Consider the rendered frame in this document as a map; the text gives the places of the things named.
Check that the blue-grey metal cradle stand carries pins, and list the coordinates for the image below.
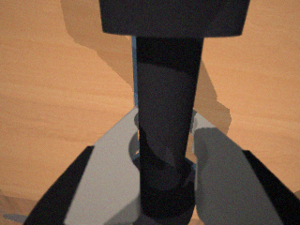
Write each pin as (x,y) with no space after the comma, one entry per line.
(134,62)

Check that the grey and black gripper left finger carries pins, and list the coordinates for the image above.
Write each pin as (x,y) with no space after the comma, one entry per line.
(101,186)

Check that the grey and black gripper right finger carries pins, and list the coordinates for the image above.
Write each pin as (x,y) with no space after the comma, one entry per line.
(235,187)

